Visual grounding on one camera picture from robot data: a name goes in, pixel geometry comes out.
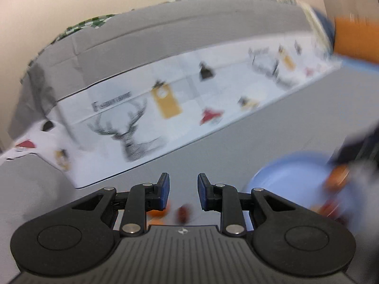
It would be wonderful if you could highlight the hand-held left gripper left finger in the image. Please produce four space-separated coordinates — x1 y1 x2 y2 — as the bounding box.
71 172 171 237

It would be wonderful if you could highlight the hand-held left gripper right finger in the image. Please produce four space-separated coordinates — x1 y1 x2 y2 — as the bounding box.
197 173 299 237

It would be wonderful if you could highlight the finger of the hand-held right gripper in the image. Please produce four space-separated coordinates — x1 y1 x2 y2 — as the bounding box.
327 136 365 167

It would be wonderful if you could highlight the dark red apple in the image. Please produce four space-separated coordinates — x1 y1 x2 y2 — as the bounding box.
176 204 192 224

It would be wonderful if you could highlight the light blue plate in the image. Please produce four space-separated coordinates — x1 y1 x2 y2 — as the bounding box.
247 151 368 234

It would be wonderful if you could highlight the grey bed sheet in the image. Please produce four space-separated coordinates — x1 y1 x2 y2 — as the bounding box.
0 62 379 234

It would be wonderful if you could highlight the orange and blue pillow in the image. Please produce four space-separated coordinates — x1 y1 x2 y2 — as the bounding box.
311 6 379 73

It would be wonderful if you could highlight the deer print duvet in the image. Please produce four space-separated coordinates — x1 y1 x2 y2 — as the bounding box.
0 0 341 190

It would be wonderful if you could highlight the pale patterned pillow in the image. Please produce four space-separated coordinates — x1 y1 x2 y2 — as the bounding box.
299 1 334 61

